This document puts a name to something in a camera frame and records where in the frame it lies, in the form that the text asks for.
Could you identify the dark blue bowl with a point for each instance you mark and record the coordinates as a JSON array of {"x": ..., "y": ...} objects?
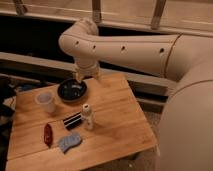
[{"x": 71, "y": 90}]

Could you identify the black white striped box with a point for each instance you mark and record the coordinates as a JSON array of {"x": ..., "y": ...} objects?
[{"x": 72, "y": 121}]

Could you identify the white small bottle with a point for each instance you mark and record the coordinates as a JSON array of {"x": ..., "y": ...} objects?
[{"x": 87, "y": 115}]

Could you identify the red oblong object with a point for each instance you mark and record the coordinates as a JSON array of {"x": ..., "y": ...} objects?
[{"x": 48, "y": 135}]

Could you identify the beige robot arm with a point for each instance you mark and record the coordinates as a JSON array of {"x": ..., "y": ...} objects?
[{"x": 186, "y": 126}]

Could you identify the blue sponge cloth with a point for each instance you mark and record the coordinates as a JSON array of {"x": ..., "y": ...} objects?
[{"x": 68, "y": 142}]

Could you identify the white ceramic cup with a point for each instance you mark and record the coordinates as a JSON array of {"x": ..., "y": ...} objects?
[{"x": 46, "y": 100}]

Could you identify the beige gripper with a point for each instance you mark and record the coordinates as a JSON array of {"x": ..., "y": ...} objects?
[{"x": 83, "y": 70}]

